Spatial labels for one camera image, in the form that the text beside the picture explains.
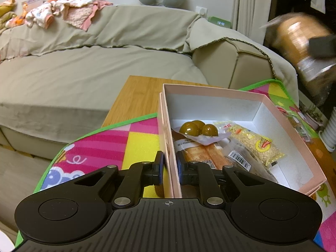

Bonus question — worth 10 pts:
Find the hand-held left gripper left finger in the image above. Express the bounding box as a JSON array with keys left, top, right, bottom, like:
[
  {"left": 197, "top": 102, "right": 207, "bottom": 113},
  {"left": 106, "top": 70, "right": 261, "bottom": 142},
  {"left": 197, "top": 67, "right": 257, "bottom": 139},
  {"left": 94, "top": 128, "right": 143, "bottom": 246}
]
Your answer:
[{"left": 73, "top": 151, "right": 166, "bottom": 210}]

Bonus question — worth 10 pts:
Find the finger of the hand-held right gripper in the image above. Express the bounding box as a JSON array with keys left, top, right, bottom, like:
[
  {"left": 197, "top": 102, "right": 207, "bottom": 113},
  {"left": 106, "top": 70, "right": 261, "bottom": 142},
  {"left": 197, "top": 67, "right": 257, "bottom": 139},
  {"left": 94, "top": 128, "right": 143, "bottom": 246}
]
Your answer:
[{"left": 308, "top": 35, "right": 336, "bottom": 59}]

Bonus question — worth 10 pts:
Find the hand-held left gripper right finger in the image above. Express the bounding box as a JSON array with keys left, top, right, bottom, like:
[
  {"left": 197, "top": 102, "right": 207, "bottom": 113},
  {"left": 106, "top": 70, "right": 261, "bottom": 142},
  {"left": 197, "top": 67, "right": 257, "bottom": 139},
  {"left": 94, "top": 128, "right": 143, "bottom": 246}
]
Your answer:
[{"left": 176, "top": 151, "right": 263, "bottom": 206}]

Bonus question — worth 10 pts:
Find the orange bread packet with code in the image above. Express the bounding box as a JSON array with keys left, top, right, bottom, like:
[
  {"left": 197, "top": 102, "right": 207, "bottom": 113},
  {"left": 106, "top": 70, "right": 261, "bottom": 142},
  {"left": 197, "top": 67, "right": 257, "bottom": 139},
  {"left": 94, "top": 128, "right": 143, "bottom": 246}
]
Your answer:
[{"left": 183, "top": 142, "right": 224, "bottom": 171}]

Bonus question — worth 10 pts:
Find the large bread packet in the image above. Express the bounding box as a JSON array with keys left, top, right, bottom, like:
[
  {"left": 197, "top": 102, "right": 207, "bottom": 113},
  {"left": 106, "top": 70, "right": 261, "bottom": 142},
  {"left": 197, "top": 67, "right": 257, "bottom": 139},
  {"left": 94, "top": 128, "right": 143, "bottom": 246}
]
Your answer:
[{"left": 259, "top": 12, "right": 336, "bottom": 107}]

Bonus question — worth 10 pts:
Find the packet of brown balls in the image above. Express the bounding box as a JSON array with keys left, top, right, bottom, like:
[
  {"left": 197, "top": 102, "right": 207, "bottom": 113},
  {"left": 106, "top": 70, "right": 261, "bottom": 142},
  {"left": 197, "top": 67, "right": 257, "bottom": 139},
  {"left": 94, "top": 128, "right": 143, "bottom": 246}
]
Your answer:
[{"left": 179, "top": 120, "right": 232, "bottom": 146}]

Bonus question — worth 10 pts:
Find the clear packet with barcode label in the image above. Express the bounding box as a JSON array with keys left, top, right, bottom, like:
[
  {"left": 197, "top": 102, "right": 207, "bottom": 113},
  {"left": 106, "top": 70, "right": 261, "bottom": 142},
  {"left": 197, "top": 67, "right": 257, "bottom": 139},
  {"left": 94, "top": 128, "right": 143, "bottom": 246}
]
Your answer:
[{"left": 223, "top": 141, "right": 279, "bottom": 184}]

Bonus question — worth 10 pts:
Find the packet of yellow grains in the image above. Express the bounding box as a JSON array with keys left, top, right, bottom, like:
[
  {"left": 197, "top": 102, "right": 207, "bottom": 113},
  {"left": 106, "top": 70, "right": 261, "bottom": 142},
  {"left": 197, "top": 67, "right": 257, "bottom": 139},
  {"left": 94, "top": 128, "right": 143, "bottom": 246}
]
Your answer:
[{"left": 213, "top": 121, "right": 286, "bottom": 167}]

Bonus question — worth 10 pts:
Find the pink cardboard box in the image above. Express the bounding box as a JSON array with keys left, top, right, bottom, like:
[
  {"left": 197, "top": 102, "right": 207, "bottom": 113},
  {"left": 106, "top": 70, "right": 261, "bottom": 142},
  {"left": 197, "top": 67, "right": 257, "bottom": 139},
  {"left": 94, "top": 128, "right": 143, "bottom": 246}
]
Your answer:
[{"left": 158, "top": 83, "right": 328, "bottom": 199}]

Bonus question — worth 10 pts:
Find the colourful cartoon play mat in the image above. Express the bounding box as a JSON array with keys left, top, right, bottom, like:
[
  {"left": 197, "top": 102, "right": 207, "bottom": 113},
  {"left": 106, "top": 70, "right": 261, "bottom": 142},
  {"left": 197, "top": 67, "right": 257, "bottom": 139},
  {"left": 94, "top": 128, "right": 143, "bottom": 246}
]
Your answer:
[{"left": 14, "top": 79, "right": 336, "bottom": 252}]

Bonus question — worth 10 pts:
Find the white plant pot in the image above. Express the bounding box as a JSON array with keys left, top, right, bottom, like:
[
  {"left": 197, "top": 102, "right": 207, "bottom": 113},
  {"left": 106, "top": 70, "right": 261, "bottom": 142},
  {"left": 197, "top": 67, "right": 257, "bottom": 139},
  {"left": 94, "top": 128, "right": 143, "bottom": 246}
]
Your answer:
[{"left": 301, "top": 105, "right": 324, "bottom": 131}]

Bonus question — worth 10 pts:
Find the white curtain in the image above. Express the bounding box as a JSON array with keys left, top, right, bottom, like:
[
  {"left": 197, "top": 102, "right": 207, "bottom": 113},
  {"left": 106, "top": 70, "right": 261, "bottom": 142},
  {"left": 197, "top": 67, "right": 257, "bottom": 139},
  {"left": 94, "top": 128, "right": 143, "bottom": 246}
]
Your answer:
[{"left": 232, "top": 0, "right": 275, "bottom": 46}]

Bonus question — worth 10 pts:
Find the white ribbed pot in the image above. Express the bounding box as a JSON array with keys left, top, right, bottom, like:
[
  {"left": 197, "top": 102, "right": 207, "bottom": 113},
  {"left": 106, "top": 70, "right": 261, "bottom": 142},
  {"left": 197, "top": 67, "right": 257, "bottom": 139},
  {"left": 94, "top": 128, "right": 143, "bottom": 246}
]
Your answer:
[{"left": 318, "top": 115, "right": 336, "bottom": 152}]

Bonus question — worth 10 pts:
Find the green digital clock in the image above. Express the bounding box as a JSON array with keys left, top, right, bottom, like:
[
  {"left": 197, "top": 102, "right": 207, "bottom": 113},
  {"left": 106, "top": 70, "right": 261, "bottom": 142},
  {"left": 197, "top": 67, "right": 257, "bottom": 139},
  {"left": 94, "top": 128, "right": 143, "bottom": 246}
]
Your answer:
[{"left": 207, "top": 16, "right": 233, "bottom": 29}]

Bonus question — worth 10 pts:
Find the beige covered sofa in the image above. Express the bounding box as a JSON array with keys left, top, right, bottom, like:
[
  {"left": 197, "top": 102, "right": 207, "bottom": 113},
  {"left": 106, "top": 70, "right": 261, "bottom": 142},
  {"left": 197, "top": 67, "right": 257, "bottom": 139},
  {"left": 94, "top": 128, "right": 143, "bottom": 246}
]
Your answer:
[{"left": 0, "top": 4, "right": 300, "bottom": 143}]

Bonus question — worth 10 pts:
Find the floral baby garment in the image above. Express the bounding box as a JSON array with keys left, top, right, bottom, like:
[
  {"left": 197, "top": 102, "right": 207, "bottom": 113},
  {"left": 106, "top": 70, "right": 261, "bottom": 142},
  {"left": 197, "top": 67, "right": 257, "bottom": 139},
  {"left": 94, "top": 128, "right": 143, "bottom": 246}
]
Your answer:
[{"left": 24, "top": 2, "right": 57, "bottom": 29}]

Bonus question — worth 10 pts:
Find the small orange toy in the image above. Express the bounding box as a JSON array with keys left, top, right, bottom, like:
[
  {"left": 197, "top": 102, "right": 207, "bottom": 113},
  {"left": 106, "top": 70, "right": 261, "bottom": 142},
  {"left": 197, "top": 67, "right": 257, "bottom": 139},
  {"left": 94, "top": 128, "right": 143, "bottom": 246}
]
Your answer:
[{"left": 5, "top": 12, "right": 26, "bottom": 28}]

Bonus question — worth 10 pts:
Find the clear plastic packaging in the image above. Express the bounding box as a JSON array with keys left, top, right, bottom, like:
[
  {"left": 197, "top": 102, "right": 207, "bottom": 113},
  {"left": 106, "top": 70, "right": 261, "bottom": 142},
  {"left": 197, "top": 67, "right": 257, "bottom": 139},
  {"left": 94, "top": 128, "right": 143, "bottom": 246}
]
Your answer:
[{"left": 21, "top": 0, "right": 44, "bottom": 8}]

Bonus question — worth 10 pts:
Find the olive beige garment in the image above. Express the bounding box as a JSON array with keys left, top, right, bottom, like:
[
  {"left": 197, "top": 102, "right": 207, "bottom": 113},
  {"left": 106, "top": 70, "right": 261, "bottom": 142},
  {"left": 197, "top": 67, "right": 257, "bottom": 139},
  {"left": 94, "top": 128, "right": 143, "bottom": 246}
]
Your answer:
[{"left": 0, "top": 12, "right": 15, "bottom": 31}]

